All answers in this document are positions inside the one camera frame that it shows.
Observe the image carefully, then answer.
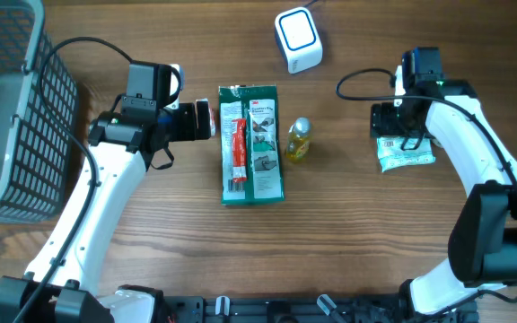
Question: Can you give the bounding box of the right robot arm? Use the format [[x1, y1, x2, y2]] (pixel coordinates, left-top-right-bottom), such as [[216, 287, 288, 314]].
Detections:
[[371, 48, 517, 321]]

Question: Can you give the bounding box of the teal wet wipes pack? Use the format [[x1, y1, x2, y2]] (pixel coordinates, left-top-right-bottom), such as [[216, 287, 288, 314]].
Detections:
[[377, 137, 435, 172]]

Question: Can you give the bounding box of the white barcode scanner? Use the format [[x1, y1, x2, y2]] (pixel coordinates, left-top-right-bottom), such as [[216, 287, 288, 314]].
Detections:
[[274, 6, 323, 74]]

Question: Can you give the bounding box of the red snack stick packet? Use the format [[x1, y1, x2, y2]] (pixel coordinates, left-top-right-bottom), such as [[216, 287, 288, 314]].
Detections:
[[232, 118, 247, 183]]

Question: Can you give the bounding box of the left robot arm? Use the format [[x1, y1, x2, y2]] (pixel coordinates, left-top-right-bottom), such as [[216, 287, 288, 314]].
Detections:
[[0, 61, 215, 322]]

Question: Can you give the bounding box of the green 3M gloves package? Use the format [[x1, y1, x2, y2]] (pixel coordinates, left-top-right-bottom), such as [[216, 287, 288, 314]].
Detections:
[[218, 85, 285, 205]]

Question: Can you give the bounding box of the grey plastic mesh basket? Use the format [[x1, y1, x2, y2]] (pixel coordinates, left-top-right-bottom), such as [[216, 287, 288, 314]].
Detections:
[[0, 1, 78, 223]]

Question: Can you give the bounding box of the yellow liquid soap bottle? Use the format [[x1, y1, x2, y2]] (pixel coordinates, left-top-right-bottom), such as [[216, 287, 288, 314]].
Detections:
[[285, 117, 312, 162]]

